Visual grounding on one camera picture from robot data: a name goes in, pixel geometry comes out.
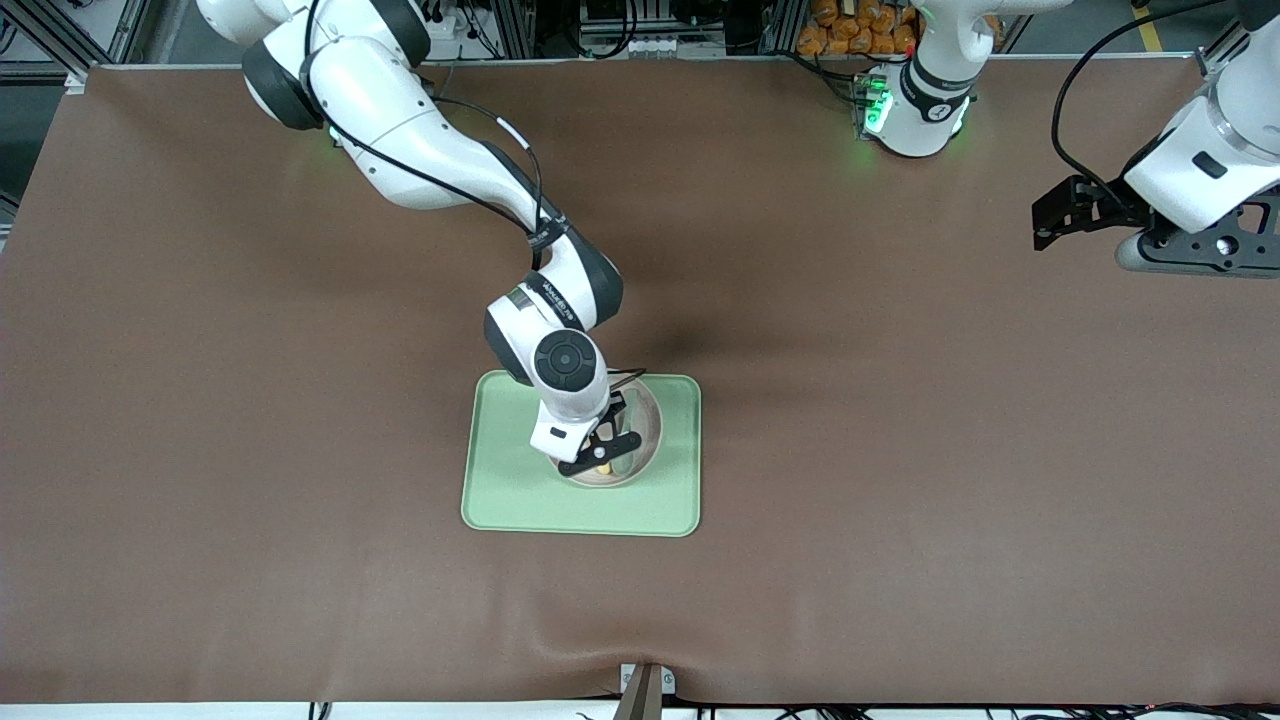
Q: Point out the aluminium frame profile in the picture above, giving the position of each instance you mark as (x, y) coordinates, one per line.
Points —
(1225, 50)
(60, 40)
(512, 30)

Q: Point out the light green rectangular tray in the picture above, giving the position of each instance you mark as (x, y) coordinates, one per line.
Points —
(500, 490)

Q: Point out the beige round plate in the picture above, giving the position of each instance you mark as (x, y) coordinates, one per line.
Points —
(652, 420)

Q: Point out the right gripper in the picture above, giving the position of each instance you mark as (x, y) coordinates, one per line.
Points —
(613, 413)

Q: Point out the brown table cover sheet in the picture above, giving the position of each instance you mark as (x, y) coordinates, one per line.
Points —
(900, 450)

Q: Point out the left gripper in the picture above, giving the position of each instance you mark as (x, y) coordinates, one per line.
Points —
(1108, 209)

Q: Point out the metal table edge bracket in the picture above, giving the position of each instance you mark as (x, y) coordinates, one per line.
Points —
(645, 685)

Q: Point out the white power strip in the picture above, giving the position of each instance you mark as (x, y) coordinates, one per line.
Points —
(448, 25)

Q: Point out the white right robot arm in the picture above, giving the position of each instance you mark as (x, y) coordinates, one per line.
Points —
(420, 140)

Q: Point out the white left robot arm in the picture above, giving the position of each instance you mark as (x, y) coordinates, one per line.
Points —
(930, 90)

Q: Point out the orange round food pile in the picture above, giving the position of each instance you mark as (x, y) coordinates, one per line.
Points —
(850, 30)

